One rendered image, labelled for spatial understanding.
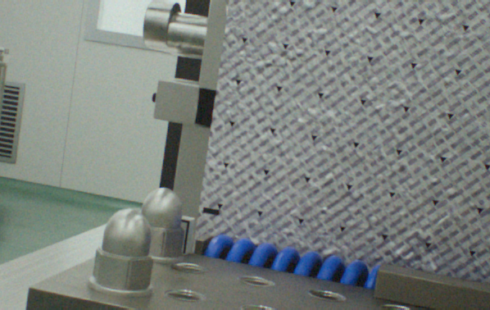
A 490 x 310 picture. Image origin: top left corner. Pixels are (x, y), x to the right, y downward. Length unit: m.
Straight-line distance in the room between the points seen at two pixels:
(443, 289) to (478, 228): 0.07
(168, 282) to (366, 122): 0.19
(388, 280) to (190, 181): 0.22
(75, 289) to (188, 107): 0.27
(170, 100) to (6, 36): 6.16
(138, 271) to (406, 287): 0.18
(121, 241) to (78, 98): 6.20
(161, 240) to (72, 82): 6.13
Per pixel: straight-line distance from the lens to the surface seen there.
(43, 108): 6.87
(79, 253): 1.26
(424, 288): 0.67
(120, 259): 0.58
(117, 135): 6.69
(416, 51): 0.72
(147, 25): 0.84
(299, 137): 0.73
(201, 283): 0.63
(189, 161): 0.83
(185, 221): 0.70
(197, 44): 0.83
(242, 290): 0.63
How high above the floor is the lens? 1.18
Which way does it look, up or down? 6 degrees down
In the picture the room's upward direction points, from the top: 9 degrees clockwise
